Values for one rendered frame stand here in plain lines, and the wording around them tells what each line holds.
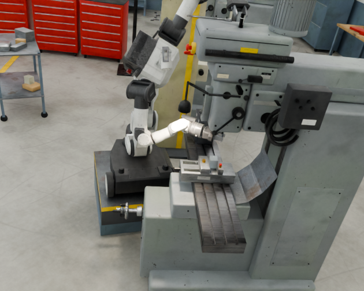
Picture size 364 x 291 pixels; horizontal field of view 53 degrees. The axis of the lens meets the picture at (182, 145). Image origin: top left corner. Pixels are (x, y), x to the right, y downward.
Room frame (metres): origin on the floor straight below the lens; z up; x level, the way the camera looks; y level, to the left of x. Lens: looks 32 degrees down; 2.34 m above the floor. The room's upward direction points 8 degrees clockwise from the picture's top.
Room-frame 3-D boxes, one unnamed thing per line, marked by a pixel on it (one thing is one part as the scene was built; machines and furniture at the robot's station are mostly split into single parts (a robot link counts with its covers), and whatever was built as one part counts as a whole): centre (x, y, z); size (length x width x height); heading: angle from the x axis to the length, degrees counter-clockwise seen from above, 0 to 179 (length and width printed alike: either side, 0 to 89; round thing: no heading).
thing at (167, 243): (1.94, -0.19, 0.41); 0.81 x 0.32 x 0.60; 99
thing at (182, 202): (1.95, -0.22, 0.77); 0.50 x 0.35 x 0.12; 99
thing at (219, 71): (1.95, -0.26, 1.68); 0.34 x 0.24 x 0.10; 99
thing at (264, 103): (1.97, -0.41, 1.47); 0.24 x 0.19 x 0.26; 9
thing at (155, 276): (1.98, -0.46, 0.10); 1.20 x 0.60 x 0.20; 99
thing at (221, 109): (1.95, -0.22, 1.47); 0.21 x 0.19 x 0.32; 9
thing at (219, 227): (2.01, -0.21, 0.87); 1.24 x 0.23 x 0.08; 9
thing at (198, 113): (2.48, -0.15, 1.01); 0.22 x 0.12 x 0.20; 10
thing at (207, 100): (1.93, -0.11, 1.44); 0.04 x 0.04 x 0.21; 9
